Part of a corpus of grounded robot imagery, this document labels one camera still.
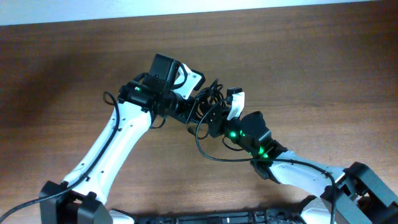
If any black usb cable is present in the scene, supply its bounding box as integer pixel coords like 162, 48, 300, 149
186, 78, 231, 141

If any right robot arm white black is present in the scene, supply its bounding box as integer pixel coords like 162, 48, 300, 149
201, 103, 397, 223

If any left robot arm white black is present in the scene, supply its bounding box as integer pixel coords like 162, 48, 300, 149
40, 54, 205, 223

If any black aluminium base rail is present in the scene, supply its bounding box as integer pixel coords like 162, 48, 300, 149
108, 208, 308, 224

